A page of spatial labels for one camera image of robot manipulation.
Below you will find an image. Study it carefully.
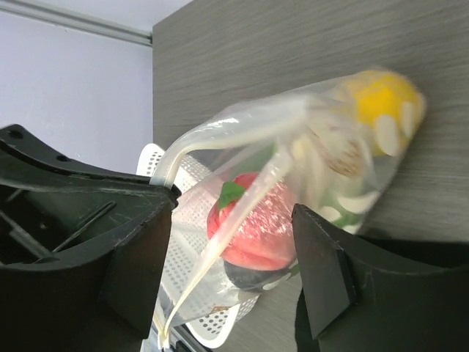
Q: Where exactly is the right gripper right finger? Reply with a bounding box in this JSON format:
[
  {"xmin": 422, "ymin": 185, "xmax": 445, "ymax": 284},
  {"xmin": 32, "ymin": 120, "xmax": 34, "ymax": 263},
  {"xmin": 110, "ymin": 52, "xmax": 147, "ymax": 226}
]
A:
[{"xmin": 292, "ymin": 205, "xmax": 468, "ymax": 351}]

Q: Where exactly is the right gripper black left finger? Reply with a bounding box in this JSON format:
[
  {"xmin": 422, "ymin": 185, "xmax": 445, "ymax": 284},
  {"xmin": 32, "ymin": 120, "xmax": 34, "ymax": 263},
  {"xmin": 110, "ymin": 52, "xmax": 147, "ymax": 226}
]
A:
[{"xmin": 1, "ymin": 125, "xmax": 180, "ymax": 351}]

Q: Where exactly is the clear zip top bag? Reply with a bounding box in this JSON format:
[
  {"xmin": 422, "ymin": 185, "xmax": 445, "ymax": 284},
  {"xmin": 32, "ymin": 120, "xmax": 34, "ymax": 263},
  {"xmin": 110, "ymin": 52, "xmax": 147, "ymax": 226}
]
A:
[{"xmin": 149, "ymin": 69, "xmax": 426, "ymax": 351}]

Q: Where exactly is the fake green cabbage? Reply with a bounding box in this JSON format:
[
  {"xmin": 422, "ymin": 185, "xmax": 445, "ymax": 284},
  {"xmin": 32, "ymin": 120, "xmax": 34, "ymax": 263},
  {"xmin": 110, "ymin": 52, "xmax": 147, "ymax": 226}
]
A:
[{"xmin": 276, "ymin": 139, "xmax": 380, "ymax": 234}]

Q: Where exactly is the fake dark plum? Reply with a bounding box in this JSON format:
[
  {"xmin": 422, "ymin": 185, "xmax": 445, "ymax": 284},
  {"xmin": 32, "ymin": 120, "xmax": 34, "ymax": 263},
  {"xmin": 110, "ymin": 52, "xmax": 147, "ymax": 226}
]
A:
[{"xmin": 224, "ymin": 260, "xmax": 300, "ymax": 294}]

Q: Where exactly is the fake red peach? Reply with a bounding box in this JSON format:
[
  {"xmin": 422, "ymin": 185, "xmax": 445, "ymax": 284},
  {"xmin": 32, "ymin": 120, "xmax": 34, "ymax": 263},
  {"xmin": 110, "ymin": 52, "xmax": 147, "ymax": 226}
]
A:
[{"xmin": 221, "ymin": 182, "xmax": 296, "ymax": 271}]

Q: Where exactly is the fake orange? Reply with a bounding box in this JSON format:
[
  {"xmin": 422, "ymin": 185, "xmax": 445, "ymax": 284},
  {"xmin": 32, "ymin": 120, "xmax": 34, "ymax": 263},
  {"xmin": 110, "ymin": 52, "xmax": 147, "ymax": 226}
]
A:
[{"xmin": 344, "ymin": 70, "xmax": 426, "ymax": 157}]

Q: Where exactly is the white perforated plastic basket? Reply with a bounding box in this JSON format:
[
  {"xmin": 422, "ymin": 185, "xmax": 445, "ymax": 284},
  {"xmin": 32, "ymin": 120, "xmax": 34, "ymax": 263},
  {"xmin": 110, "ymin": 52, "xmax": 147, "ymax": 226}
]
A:
[{"xmin": 142, "ymin": 155, "xmax": 258, "ymax": 351}]

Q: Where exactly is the left aluminium frame post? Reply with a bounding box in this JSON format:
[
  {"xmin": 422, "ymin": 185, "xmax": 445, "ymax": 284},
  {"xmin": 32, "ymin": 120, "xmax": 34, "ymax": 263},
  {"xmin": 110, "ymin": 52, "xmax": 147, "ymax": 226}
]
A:
[{"xmin": 1, "ymin": 0, "xmax": 152, "ymax": 47}]

